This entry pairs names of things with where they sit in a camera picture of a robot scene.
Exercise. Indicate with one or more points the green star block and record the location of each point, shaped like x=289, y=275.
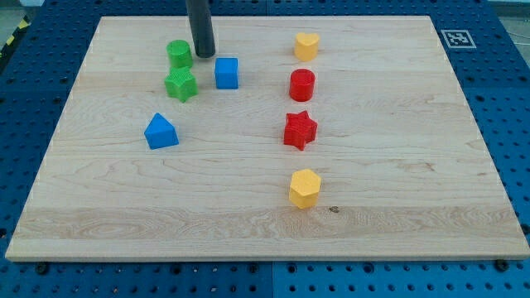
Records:
x=181, y=84

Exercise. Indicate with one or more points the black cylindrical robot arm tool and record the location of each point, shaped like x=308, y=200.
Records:
x=199, y=16

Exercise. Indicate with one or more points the yellow heart block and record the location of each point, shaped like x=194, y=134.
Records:
x=306, y=46

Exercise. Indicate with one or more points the blue cube block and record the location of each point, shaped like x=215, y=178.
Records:
x=226, y=73

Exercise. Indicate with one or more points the light wooden board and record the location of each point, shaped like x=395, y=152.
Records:
x=405, y=173

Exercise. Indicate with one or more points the white fiducial marker tag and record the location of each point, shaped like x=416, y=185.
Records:
x=458, y=39

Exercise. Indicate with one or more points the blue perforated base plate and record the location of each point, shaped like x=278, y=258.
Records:
x=39, y=68

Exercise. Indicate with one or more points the red star block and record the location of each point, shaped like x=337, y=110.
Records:
x=299, y=130

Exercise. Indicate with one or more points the red cylinder block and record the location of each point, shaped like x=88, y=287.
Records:
x=302, y=83

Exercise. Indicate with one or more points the yellow hexagon block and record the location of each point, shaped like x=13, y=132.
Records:
x=304, y=188

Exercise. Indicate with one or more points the blue triangular prism block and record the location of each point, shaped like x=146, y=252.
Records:
x=160, y=133

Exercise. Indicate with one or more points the green cylinder block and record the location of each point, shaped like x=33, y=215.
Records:
x=179, y=54

